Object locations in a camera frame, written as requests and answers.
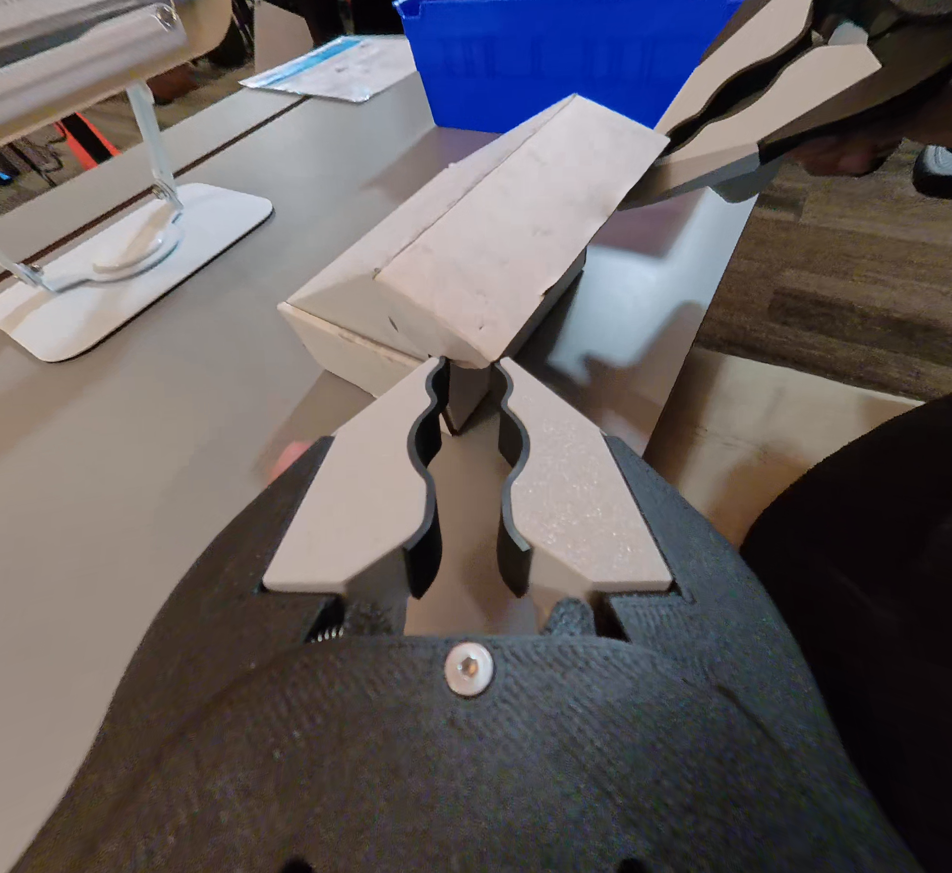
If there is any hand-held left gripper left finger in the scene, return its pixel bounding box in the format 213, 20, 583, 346
262, 357, 451, 600

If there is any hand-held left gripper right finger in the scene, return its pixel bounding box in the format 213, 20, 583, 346
495, 356, 675, 599

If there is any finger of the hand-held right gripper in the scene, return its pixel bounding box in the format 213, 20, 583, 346
654, 0, 819, 139
621, 42, 884, 211

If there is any white cardboard mailer box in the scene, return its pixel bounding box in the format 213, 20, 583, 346
277, 94, 670, 435

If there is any grey desk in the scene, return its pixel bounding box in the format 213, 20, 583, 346
0, 33, 760, 852

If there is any person's left hand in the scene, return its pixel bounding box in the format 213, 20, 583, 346
268, 440, 313, 481

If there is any black office chair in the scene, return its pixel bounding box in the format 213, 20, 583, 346
913, 144, 952, 199

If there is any person's black sweater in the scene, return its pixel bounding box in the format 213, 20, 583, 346
740, 397, 952, 873

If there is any white stand with wooden board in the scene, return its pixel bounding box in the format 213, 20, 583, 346
0, 0, 275, 363

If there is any white printed leaflet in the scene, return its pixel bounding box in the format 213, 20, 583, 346
239, 34, 417, 104

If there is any grey board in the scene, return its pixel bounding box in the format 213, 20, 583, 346
253, 0, 313, 74

